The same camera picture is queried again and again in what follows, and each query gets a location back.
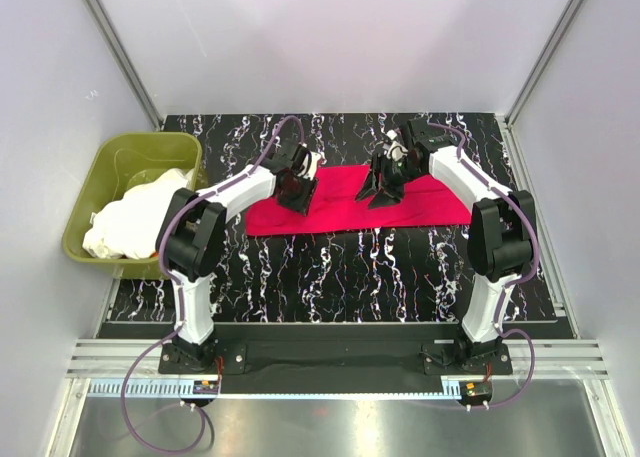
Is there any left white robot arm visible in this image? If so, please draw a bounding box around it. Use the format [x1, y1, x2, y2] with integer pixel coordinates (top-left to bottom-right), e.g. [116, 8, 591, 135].
[156, 143, 322, 373]

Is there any aluminium frame rail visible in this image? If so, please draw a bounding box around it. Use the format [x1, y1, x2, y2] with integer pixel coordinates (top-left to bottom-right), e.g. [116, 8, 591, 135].
[67, 339, 608, 400]

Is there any purple cable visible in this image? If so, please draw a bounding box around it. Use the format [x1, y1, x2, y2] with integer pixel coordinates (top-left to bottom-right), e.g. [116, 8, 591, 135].
[119, 115, 307, 452]
[414, 121, 544, 411]

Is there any orange connector box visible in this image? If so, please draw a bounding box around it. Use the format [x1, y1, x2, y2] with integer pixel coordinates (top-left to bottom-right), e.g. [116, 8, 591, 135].
[460, 380, 493, 406]
[192, 379, 220, 395]

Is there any white t shirt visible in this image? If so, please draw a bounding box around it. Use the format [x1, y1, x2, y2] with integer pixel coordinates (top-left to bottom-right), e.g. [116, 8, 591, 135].
[82, 168, 194, 260]

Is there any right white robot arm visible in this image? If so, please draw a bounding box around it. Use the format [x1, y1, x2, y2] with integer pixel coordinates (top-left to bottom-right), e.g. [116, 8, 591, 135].
[355, 119, 540, 374]

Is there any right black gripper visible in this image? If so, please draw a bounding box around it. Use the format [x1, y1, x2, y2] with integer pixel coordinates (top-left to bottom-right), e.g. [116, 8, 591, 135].
[354, 153, 424, 212]

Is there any right orange connector box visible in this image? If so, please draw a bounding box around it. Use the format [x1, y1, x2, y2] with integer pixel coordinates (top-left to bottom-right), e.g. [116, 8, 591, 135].
[460, 380, 493, 406]

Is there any olive green plastic tub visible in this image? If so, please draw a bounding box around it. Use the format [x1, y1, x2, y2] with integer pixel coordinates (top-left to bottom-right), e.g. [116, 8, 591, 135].
[62, 132, 207, 280]

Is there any pink t shirt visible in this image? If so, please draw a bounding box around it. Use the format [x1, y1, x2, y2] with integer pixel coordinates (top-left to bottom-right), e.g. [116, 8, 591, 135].
[245, 165, 471, 237]

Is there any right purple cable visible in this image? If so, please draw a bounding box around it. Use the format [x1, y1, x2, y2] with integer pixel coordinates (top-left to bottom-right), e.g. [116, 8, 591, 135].
[414, 121, 544, 411]

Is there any left orange connector box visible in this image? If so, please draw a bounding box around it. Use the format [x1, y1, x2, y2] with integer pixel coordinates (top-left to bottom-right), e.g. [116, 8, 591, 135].
[192, 379, 220, 395]

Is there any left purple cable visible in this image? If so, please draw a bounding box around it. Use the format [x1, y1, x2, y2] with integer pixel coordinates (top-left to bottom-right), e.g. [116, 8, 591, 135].
[119, 115, 307, 452]

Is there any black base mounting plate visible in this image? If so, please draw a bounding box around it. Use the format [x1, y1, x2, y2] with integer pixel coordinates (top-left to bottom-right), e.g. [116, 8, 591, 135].
[158, 323, 513, 398]

